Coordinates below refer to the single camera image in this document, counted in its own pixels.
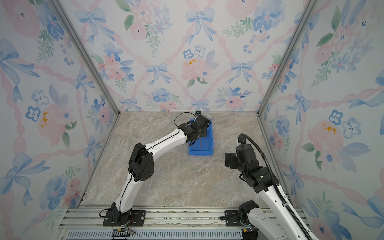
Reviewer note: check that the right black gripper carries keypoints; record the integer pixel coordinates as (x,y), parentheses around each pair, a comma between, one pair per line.
(233,157)

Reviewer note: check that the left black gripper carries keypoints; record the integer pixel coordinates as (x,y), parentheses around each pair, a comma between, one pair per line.
(204,133)

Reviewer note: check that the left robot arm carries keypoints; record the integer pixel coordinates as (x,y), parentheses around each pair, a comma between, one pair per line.
(141,163)

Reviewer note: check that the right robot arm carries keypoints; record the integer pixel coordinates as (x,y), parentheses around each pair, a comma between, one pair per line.
(256,171)

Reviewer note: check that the blue plastic bin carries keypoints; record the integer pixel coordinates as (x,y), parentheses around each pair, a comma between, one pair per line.
(207,144)

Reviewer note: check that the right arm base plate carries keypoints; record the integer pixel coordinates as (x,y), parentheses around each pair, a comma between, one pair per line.
(234,218)

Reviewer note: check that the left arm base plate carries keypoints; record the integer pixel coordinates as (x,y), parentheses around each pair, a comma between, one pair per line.
(134,218)

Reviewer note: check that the aluminium rail frame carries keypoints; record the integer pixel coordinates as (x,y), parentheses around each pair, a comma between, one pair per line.
(161,223)

